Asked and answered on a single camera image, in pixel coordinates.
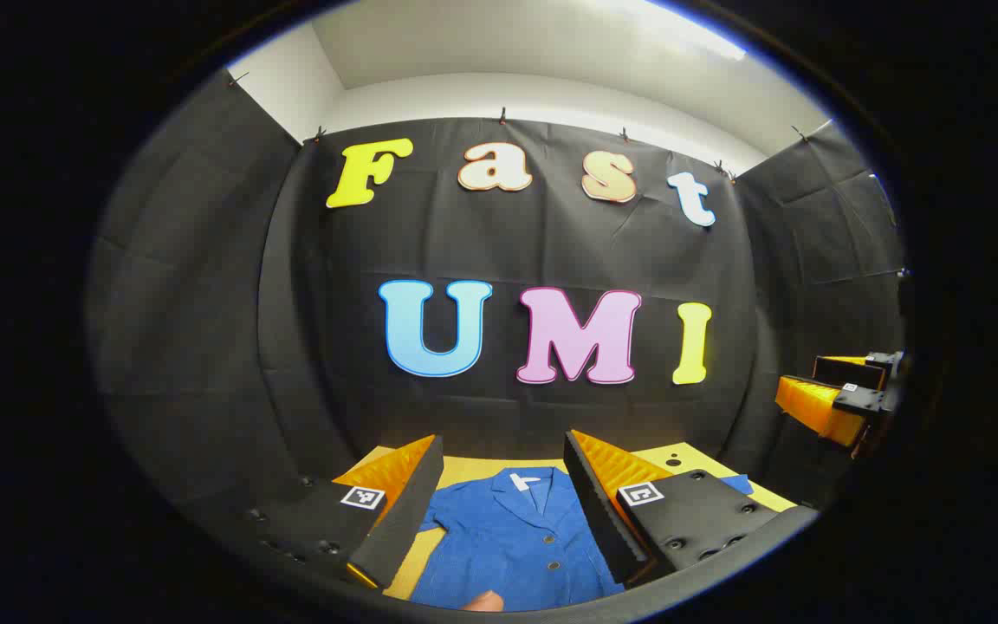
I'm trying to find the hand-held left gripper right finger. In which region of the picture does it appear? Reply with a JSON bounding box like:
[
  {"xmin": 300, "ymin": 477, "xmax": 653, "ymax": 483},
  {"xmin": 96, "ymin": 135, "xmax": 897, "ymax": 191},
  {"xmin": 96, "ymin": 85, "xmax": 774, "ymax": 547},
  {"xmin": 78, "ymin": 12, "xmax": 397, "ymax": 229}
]
[{"xmin": 563, "ymin": 430, "xmax": 781, "ymax": 588}]

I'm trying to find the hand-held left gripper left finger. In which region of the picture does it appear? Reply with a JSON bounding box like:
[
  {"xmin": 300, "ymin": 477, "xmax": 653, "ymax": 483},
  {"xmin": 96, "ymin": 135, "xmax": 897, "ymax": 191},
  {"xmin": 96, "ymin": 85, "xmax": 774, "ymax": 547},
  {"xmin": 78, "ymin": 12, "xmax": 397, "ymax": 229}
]
[{"xmin": 239, "ymin": 435, "xmax": 445, "ymax": 592}]

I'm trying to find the blue corduroy shirt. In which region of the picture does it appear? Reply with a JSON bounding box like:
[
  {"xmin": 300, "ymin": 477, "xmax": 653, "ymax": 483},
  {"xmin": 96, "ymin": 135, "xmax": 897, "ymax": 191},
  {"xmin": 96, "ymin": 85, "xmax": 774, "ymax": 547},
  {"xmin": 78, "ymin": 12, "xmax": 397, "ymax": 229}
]
[{"xmin": 411, "ymin": 466, "xmax": 755, "ymax": 612}]

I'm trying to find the row of small cloth clips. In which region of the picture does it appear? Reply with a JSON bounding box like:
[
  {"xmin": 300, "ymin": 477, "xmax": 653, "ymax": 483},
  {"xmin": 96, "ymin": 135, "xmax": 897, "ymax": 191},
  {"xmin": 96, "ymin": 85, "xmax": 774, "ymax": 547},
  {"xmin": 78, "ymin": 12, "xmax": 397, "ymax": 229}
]
[{"xmin": 229, "ymin": 71, "xmax": 812, "ymax": 183}]

